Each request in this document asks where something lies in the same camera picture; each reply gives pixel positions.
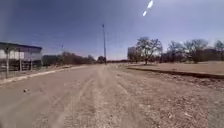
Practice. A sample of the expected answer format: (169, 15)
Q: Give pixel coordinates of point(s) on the tall pole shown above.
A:
(104, 43)

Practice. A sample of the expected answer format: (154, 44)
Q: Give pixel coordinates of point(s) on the brown gravel dirt ground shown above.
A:
(106, 96)

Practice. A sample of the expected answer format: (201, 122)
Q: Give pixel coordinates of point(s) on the dark low kerb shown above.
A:
(173, 72)

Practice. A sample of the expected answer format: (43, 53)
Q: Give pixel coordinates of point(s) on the row of bare trees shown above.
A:
(173, 50)

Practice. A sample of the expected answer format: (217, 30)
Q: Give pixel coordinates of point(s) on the grey gravel stretch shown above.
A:
(190, 67)

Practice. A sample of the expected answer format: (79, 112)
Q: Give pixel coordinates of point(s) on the pale paved strip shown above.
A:
(30, 76)

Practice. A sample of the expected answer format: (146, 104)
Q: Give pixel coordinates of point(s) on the open shelter with posts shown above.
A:
(18, 58)

